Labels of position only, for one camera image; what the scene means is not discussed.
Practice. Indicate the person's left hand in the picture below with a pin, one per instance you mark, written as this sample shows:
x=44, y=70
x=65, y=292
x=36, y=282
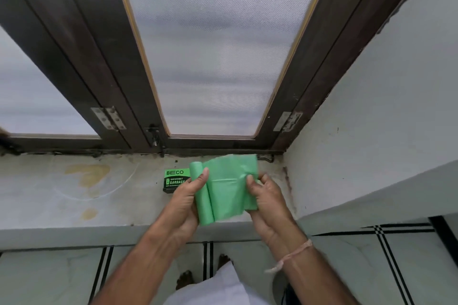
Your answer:
x=179, y=212

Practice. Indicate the black metal window stay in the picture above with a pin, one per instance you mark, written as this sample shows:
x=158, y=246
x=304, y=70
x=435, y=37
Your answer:
x=266, y=158

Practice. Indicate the pink thread wrist band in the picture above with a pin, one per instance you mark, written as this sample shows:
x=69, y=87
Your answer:
x=293, y=254

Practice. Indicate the green garbage bag box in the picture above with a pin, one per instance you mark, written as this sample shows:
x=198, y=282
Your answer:
x=175, y=179

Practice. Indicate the person's left forearm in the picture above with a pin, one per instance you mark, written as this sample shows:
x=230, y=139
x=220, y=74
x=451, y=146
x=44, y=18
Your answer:
x=143, y=269

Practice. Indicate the person's right foot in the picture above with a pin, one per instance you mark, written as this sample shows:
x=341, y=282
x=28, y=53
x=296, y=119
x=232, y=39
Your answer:
x=225, y=262

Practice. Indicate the dark wooden window frame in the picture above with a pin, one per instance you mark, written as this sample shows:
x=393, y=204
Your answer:
x=107, y=47

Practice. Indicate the person's right hand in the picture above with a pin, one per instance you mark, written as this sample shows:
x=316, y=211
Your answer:
x=275, y=212

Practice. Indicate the white marble window sill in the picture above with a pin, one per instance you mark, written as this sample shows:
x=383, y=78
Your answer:
x=53, y=204

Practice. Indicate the green plastic garbage bag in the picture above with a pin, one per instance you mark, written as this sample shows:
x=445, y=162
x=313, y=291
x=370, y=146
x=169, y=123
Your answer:
x=230, y=190

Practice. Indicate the person's foot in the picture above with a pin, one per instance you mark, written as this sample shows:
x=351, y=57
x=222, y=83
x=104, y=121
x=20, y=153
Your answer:
x=225, y=262
x=184, y=279

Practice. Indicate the person's left foot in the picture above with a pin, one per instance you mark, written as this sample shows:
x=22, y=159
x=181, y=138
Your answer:
x=184, y=279

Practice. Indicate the frosted glass window pane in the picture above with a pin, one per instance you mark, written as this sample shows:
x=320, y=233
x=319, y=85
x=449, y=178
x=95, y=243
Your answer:
x=35, y=101
x=222, y=47

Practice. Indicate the black window bolt latch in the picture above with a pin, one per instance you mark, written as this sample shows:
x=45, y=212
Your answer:
x=154, y=135

